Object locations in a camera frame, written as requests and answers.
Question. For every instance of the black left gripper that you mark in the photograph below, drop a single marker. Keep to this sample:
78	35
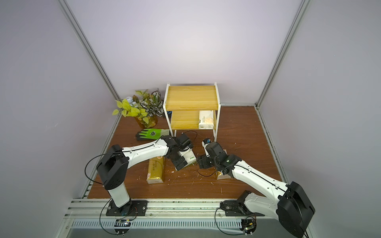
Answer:
179	162

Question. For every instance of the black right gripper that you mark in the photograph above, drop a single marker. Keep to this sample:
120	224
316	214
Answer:
205	160

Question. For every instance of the white tissue pack green edge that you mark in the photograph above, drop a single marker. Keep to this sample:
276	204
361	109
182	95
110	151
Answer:
189	157

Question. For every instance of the gold tissue pack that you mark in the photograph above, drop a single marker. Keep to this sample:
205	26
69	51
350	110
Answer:
222	176
155	172

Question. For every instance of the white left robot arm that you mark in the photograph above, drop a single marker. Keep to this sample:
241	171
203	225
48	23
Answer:
112	167

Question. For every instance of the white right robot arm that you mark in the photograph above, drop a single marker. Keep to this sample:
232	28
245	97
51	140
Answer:
286	202

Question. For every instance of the green and black work glove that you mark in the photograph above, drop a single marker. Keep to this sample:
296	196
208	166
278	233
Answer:
151	134

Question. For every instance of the amber translucent plastic vase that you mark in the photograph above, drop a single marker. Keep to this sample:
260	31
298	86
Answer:
147	122

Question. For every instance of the artificial green leafy plant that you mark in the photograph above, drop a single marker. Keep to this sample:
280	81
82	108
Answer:
142	104

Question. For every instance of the right small circuit board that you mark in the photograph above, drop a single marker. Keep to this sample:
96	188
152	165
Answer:
249	225

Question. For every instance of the small circuit board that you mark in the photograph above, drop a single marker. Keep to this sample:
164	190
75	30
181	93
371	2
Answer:
122	226
249	225

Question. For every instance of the left small circuit board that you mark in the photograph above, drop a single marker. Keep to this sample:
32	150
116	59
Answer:
122	226

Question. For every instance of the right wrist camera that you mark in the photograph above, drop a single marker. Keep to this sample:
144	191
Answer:
206	141

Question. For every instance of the white frame wooden two-tier shelf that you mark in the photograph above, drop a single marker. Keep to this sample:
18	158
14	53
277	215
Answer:
185	102

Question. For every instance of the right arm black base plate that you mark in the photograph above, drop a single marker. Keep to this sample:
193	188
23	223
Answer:
236	208

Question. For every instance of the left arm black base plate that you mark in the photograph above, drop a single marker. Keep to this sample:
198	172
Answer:
132	208

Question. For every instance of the aluminium front rail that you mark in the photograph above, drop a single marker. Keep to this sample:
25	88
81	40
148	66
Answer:
163	214

